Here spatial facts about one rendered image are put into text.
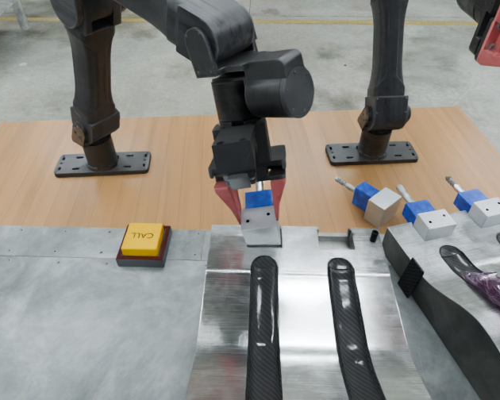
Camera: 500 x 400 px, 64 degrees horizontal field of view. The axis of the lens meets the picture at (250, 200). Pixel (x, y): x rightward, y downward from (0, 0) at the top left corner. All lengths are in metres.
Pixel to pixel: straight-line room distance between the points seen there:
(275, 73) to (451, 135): 0.72
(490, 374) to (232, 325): 0.33
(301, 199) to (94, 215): 0.41
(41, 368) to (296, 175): 0.57
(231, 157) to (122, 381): 0.35
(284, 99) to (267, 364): 0.31
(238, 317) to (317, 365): 0.11
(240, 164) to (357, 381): 0.28
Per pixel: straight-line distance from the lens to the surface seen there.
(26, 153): 1.06
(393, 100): 0.86
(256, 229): 0.56
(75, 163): 0.96
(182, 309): 0.65
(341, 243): 0.66
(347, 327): 0.56
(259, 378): 0.50
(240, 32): 0.50
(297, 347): 0.53
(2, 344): 0.71
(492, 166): 1.04
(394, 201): 0.78
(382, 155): 0.94
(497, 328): 0.60
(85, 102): 0.80
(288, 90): 0.45
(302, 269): 0.58
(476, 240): 0.75
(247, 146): 0.43
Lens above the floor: 1.35
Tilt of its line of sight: 43 degrees down
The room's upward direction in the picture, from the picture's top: straight up
